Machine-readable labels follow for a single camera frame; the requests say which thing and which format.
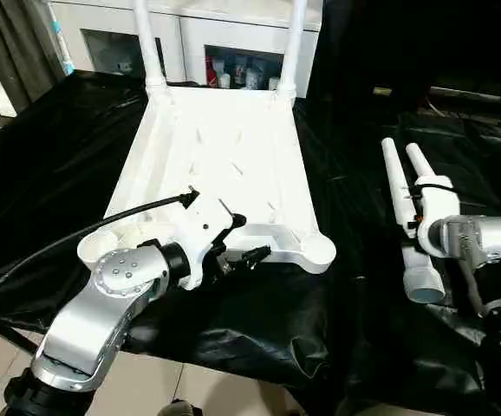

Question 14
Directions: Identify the white plastic table leg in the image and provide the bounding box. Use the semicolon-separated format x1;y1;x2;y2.
131;0;170;105
271;0;311;105
380;136;447;306
404;142;439;185

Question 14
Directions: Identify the white table top frame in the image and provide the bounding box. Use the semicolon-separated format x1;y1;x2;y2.
76;81;339;276

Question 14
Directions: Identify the white glass-door cabinet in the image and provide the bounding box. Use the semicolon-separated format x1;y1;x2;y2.
46;0;326;93

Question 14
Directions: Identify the black work mat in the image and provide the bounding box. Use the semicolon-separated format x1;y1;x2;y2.
0;69;501;413

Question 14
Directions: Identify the grey curtain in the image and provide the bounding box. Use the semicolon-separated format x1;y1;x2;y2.
0;0;66;112

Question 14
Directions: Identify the black metal rail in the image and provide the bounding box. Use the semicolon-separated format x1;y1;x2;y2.
428;86;501;110

